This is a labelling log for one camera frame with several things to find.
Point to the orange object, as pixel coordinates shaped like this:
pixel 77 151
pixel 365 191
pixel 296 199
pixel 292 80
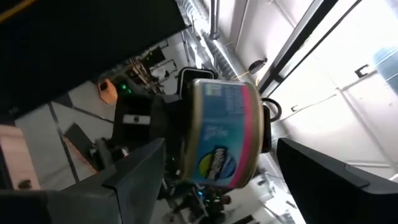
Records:
pixel 108 93

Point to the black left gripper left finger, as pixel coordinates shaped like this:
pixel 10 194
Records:
pixel 93 205

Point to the gold Wild Planet can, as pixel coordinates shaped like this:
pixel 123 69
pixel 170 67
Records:
pixel 224 130

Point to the black backdrop curtain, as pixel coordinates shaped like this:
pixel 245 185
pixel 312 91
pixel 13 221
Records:
pixel 77 37

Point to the grey ceiling pipe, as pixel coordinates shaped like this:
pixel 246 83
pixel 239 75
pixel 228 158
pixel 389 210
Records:
pixel 214 18

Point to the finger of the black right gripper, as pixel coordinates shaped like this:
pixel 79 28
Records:
pixel 266 130

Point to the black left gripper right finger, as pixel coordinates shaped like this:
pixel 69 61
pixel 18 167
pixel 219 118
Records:
pixel 335 202

